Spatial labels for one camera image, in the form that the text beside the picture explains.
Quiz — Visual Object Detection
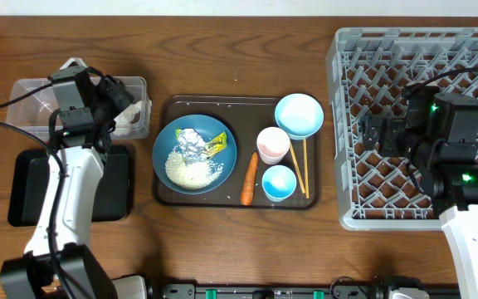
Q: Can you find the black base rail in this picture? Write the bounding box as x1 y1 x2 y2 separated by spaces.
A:
110 273 460 299

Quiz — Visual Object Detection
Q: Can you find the dark blue plate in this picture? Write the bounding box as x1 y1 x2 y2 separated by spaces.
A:
153 115 237 194

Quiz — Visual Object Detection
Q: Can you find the grey dishwasher rack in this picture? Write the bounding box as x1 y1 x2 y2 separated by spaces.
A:
325 27 478 231

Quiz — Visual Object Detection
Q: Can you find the aluminium foil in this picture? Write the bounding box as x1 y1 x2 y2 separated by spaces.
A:
176 128 209 164

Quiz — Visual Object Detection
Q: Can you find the right wooden chopstick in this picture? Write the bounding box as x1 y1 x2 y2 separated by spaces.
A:
302 139 310 199

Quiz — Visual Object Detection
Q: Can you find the orange carrot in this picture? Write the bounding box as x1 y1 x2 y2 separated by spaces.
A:
241 152 259 206

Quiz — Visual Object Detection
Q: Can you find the dark brown serving tray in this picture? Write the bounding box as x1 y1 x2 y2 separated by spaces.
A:
152 95 320 210

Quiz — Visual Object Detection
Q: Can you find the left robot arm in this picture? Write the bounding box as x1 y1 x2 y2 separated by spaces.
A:
0 64 134 298

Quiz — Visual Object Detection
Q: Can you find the black bin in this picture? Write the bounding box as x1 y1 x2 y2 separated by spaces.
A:
7 145 134 227

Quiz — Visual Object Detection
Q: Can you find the white crumpled tissue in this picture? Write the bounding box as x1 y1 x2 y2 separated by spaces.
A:
111 100 150 139

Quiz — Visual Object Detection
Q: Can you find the pink cup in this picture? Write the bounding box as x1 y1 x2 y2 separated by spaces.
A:
256 127 290 165

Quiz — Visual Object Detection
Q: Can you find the pile of white rice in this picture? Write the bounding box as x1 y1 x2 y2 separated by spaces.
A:
165 146 224 190

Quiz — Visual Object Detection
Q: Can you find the wooden chopstick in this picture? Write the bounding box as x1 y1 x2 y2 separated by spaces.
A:
302 139 310 199
290 142 305 194

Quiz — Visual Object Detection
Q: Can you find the yellow green snack wrapper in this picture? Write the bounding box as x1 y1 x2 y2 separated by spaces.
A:
174 128 228 158

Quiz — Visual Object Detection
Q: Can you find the clear plastic bin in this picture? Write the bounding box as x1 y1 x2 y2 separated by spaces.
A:
6 76 152 141

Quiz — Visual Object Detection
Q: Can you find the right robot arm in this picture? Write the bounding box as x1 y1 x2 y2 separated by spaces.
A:
359 69 478 298

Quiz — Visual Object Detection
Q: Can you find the large light blue bowl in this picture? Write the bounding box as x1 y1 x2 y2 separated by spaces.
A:
275 93 324 140

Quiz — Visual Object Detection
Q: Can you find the left wooden chopstick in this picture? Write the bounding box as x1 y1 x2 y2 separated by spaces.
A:
290 142 305 194

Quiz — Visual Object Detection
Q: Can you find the small light blue cup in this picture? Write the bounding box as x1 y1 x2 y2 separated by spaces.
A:
261 164 297 203

